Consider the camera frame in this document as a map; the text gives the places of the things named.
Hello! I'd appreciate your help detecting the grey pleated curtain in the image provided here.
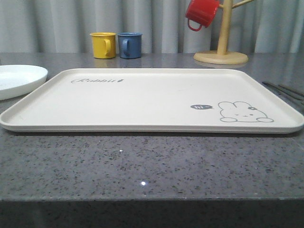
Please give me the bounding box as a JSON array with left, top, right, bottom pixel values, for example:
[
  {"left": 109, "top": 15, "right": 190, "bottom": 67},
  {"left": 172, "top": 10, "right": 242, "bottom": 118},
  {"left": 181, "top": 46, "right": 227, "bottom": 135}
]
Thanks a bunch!
[{"left": 0, "top": 0, "right": 304, "bottom": 53}]

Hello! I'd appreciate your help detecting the white round plate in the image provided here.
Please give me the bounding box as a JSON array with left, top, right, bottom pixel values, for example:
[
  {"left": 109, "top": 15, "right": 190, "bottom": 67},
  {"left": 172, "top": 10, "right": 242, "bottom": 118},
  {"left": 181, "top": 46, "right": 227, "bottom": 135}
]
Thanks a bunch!
[{"left": 0, "top": 65, "right": 48, "bottom": 100}]

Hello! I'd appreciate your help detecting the cream rabbit print tray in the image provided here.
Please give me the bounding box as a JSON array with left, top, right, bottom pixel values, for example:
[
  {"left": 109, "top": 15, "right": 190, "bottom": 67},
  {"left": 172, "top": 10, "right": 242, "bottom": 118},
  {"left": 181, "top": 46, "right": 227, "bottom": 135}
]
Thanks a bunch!
[{"left": 0, "top": 68, "right": 304, "bottom": 133}]

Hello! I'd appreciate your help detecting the stainless steel fork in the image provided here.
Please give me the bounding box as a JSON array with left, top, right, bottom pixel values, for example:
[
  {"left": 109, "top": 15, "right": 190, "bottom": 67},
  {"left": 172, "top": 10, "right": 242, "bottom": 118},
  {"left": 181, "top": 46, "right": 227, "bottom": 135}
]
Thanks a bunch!
[{"left": 262, "top": 82, "right": 304, "bottom": 101}]

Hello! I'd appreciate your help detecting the wooden mug tree stand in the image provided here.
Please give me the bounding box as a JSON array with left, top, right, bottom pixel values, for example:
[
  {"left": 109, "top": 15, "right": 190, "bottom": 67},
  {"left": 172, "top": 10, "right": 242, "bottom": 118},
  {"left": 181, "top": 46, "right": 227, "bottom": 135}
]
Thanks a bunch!
[{"left": 193, "top": 0, "right": 253, "bottom": 65}]

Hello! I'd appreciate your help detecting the yellow enamel mug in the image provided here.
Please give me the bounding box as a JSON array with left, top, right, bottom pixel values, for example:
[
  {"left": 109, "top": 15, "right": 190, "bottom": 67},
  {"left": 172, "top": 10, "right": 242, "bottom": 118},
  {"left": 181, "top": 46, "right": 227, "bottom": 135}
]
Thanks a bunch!
[{"left": 90, "top": 32, "right": 116, "bottom": 59}]

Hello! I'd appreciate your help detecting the blue enamel mug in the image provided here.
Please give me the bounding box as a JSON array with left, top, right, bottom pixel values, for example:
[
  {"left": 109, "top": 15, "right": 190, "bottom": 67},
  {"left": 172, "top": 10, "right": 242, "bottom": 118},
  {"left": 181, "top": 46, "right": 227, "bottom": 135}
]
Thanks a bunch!
[{"left": 117, "top": 32, "right": 142, "bottom": 59}]

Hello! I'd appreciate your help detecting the red enamel mug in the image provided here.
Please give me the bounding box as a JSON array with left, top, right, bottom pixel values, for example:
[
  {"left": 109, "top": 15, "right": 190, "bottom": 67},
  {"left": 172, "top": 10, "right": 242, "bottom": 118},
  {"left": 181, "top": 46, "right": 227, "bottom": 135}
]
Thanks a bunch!
[{"left": 185, "top": 0, "right": 220, "bottom": 31}]

